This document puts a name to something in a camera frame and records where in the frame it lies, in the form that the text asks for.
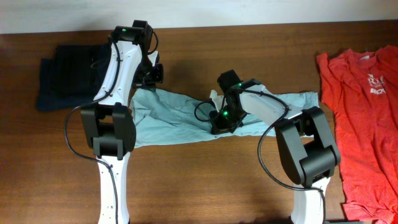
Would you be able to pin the red t-shirt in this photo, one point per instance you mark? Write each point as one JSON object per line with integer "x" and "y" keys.
{"x": 361, "y": 91}

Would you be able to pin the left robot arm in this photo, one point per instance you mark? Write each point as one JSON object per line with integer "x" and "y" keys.
{"x": 108, "y": 123}

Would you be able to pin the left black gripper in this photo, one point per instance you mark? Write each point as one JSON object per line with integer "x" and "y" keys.
{"x": 152, "y": 83}

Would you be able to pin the folded dark navy garment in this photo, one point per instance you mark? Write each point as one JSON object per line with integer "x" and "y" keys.
{"x": 72, "y": 77}

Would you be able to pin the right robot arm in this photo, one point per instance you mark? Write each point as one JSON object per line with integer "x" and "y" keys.
{"x": 307, "y": 148}

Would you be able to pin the light blue t-shirt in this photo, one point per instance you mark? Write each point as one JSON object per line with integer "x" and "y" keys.
{"x": 166, "y": 118}

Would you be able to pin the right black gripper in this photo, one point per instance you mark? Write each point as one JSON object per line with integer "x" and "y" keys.
{"x": 217, "y": 126}

